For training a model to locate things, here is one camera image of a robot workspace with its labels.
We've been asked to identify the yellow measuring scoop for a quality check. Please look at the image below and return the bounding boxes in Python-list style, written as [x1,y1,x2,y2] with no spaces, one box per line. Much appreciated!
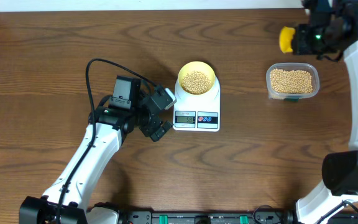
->
[279,27,296,54]

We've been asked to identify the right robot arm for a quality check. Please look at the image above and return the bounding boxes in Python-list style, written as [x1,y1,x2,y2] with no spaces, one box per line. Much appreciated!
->
[280,1,358,223]

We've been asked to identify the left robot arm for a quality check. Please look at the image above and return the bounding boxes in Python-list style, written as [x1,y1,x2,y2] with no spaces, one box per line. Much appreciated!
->
[19,85,177,224]

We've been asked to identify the white digital kitchen scale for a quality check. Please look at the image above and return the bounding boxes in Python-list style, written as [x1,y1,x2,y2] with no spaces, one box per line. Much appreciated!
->
[173,77,221,132]

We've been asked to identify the soybeans in bowl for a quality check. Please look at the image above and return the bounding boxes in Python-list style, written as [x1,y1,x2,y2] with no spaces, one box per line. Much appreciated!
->
[181,71,213,95]

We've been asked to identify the pale yellow bowl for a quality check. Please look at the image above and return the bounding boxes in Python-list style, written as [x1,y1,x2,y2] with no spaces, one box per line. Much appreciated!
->
[178,61,217,93]

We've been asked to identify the clear plastic container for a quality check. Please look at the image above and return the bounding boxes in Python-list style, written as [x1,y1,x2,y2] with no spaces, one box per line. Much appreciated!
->
[266,63,320,101]

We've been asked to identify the soybeans in container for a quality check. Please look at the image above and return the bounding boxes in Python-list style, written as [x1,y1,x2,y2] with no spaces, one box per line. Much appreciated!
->
[270,68,313,94]

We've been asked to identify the left black cable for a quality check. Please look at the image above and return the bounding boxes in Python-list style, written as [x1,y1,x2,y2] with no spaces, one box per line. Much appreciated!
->
[54,58,158,224]

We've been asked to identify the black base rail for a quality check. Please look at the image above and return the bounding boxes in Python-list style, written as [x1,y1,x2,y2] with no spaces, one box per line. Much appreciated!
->
[85,210,358,224]

